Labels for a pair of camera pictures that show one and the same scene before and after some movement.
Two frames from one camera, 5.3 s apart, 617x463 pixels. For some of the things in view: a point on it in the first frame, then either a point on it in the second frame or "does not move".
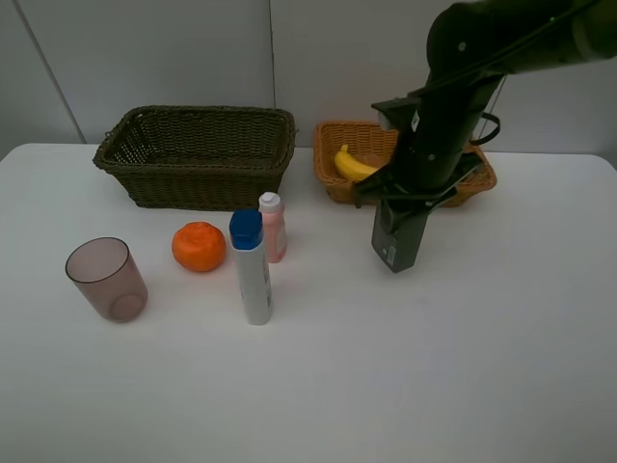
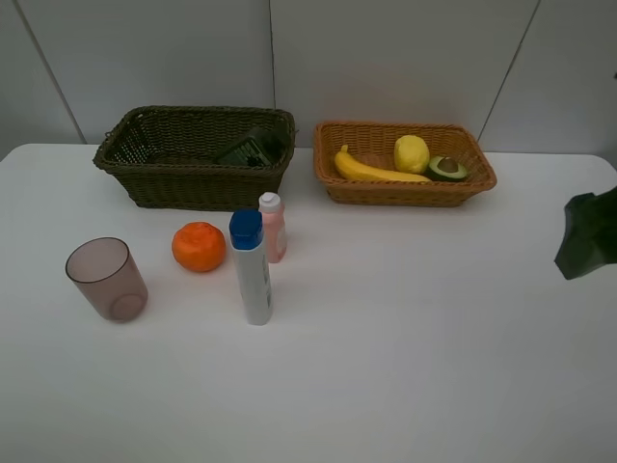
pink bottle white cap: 274,218 does not move
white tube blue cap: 247,241 does not move
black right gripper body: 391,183 to 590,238
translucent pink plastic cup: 105,271 does not move
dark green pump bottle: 397,231 to 263,147
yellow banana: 350,167 does not move
